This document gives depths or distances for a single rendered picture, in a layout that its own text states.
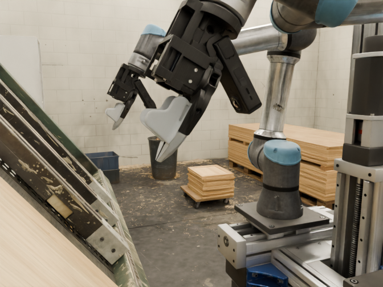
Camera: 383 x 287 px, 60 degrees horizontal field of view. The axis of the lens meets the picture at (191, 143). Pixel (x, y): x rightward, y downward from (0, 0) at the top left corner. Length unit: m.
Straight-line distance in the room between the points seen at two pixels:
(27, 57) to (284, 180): 3.94
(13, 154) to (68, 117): 4.98
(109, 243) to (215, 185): 2.99
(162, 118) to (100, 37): 5.66
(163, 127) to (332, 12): 0.27
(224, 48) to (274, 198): 0.71
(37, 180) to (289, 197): 0.75
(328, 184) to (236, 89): 3.71
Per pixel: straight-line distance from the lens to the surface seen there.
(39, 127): 1.55
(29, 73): 4.60
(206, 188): 3.98
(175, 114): 0.43
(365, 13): 0.65
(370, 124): 0.92
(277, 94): 1.19
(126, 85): 1.09
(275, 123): 1.19
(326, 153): 4.06
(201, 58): 0.43
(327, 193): 4.16
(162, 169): 5.23
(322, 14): 0.51
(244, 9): 0.47
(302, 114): 7.77
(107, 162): 5.11
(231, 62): 0.46
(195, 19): 0.45
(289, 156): 1.07
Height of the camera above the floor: 1.45
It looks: 10 degrees down
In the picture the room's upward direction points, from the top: straight up
